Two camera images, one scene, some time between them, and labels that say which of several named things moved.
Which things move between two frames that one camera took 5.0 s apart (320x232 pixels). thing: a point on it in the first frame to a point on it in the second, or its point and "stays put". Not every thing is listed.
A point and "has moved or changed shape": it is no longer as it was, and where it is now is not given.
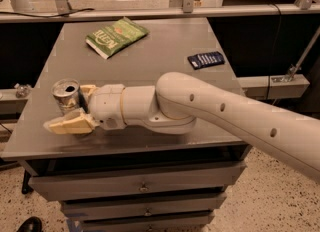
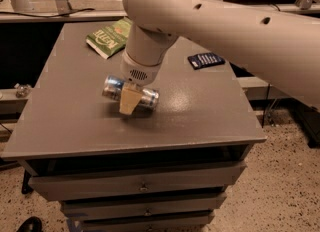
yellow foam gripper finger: [76, 122] to [130, 97]
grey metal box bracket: [273, 87] stays put
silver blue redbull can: [66, 94] has moved or changed shape
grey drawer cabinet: [149, 177] stays put
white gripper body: [106, 106] to [138, 72]
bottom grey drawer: [188, 223] stays put
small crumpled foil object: [23, 90] stays put
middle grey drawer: [90, 209] stays put
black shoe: [32, 224] stays put
